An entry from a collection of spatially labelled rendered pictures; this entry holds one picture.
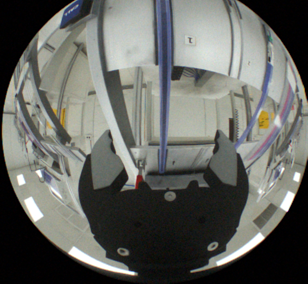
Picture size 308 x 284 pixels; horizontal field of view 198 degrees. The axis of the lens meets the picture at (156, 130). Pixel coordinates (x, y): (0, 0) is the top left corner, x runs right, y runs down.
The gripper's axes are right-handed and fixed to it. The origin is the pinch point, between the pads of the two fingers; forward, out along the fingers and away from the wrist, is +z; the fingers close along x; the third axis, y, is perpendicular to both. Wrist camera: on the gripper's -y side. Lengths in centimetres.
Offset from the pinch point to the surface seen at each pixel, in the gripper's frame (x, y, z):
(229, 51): 9.4, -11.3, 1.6
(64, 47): -34.3, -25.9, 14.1
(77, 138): -85, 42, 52
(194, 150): 8.2, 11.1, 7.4
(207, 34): 5.7, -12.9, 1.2
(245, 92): 60, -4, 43
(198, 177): 13.7, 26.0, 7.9
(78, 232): -160, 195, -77
